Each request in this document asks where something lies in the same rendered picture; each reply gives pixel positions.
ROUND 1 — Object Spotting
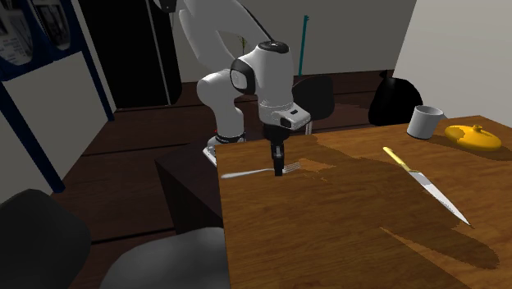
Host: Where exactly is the grey mug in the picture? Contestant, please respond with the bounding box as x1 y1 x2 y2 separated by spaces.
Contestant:
406 105 448 140

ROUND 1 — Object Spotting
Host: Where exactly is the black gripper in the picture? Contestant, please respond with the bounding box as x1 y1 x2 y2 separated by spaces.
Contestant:
262 122 292 177

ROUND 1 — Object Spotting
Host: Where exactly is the black office chair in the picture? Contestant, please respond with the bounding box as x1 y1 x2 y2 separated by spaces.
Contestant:
290 73 336 135

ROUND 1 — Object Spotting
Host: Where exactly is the silver fork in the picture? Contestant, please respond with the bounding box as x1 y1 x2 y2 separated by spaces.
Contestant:
220 161 302 180

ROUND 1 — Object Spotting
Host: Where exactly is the yellow flat lid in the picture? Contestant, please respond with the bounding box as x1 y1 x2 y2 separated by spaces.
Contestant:
444 124 503 152

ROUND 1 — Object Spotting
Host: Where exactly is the grey chair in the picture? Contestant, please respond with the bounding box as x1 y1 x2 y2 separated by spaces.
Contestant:
98 227 231 289

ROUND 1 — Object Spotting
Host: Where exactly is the yellow-handled knife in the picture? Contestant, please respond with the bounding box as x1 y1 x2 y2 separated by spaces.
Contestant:
382 146 472 227

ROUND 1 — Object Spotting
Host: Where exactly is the teal broom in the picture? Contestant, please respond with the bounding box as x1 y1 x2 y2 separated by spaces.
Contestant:
297 15 310 77

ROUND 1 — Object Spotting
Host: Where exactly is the black garbage bag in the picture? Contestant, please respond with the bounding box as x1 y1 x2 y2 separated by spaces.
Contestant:
367 70 424 127

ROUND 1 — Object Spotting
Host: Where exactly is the dark robot stand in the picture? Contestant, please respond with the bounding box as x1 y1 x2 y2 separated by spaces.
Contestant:
154 140 225 236

